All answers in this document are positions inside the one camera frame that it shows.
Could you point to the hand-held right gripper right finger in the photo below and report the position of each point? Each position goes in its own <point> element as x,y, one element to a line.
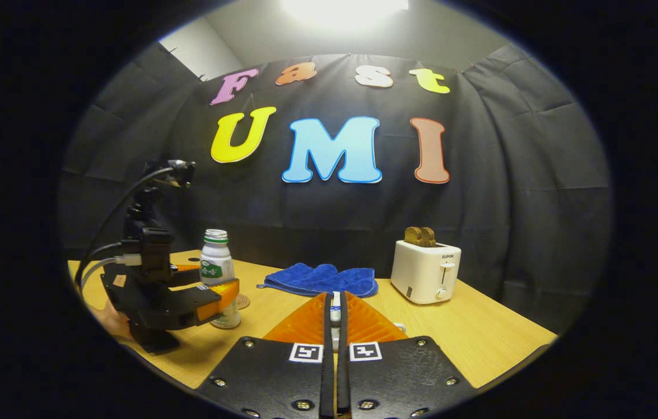
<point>343,378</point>

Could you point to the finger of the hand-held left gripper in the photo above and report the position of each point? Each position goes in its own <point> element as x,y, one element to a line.
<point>186,277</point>
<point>201,302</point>

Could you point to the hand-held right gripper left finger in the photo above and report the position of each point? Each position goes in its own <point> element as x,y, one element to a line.
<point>328,378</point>

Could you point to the white water bottle green label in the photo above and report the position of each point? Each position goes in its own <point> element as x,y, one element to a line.
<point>216,262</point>

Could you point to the white teacup lid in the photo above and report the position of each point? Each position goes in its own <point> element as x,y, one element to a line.
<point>335,305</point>

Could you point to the blue cloth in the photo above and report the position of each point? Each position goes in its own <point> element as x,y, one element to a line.
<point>320,279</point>

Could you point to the white toaster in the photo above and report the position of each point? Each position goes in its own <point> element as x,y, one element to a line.
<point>422,270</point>

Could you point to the brown bread slice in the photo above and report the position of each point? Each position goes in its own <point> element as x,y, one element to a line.
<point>429,237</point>
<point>413,236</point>

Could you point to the black backdrop cloth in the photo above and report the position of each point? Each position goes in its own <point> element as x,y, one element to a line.
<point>509,203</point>

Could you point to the ceiling light panel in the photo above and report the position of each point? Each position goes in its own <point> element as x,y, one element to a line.
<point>343,11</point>

